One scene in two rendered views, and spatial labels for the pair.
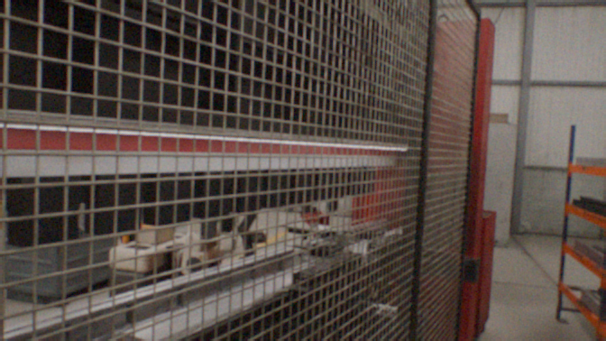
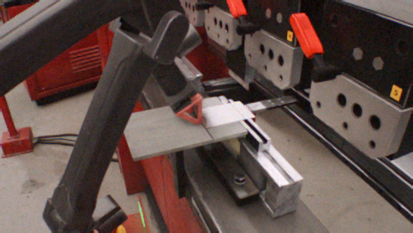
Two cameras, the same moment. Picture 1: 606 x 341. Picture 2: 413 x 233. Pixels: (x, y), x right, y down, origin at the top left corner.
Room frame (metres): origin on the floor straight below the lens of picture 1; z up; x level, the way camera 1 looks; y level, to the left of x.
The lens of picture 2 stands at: (2.13, 0.48, 1.41)
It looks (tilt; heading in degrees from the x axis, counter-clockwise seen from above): 31 degrees down; 308
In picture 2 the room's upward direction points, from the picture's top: straight up
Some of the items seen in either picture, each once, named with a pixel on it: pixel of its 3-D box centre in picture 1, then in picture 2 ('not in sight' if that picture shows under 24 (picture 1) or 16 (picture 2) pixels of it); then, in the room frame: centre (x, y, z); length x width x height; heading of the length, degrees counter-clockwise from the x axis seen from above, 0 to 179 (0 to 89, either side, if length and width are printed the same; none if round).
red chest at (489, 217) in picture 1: (454, 273); not in sight; (3.64, -1.17, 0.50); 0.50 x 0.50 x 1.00; 60
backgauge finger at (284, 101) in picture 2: (357, 231); (290, 96); (2.43, -0.26, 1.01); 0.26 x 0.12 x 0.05; 60
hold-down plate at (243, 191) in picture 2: not in sight; (220, 160); (2.50, -0.06, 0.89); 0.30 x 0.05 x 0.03; 150
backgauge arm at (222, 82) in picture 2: (421, 260); (265, 83); (2.71, -0.68, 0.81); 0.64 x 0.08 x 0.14; 60
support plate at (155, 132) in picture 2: (307, 226); (180, 124); (2.58, 0.00, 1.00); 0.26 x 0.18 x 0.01; 60
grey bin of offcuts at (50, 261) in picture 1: (64, 253); not in sight; (4.21, 2.20, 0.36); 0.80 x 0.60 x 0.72; 165
